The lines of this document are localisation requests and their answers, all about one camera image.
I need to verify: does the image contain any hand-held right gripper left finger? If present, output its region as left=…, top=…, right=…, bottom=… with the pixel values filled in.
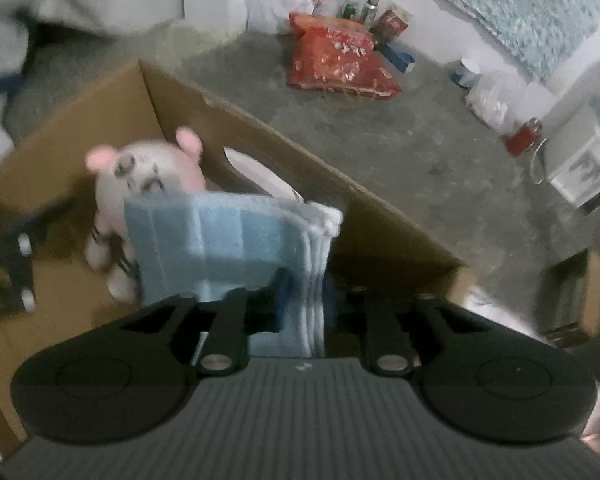
left=120, top=270, right=288, bottom=377

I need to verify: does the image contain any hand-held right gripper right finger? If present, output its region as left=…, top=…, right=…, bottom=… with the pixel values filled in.
left=324, top=280, right=487, bottom=377

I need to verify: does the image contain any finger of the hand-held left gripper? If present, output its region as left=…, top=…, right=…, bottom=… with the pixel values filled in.
left=0, top=199, right=77, bottom=317

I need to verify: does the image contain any light blue towel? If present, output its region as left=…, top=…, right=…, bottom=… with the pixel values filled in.
left=124, top=194, right=344, bottom=357

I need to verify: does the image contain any brown cardboard box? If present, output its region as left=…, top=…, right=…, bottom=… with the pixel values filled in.
left=0, top=59, right=464, bottom=457

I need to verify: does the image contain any pink plush toy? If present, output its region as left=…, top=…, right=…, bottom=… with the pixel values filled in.
left=84, top=127, right=207, bottom=302

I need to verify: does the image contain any white round object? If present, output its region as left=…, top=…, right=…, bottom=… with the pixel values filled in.
left=224, top=147, right=307, bottom=206

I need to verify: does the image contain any wooden framed board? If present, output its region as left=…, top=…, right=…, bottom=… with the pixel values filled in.
left=542, top=249, right=600, bottom=348

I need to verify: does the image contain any red thermos bottle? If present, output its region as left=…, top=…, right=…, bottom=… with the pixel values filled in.
left=504, top=117, right=544, bottom=159

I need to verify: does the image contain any white plastic bag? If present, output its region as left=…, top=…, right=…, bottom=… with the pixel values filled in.
left=466, top=72, right=515, bottom=134
left=245, top=0, right=293, bottom=36

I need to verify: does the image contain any white water dispenser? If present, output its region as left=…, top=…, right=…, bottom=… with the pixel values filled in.
left=544, top=104, right=600, bottom=212

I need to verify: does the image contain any white and blue cup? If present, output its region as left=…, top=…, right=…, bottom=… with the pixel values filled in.
left=449, top=58, right=482, bottom=89

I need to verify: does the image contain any small blue box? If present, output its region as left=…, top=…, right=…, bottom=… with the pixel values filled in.
left=379, top=42, right=417, bottom=74

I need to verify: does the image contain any red snack bag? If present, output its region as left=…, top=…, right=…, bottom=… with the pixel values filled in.
left=287, top=12, right=402, bottom=99

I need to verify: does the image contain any white cable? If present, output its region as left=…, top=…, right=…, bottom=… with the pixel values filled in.
left=529, top=139, right=550, bottom=187

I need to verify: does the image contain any light blue wall cloth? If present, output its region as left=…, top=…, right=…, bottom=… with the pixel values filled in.
left=392, top=0, right=600, bottom=84

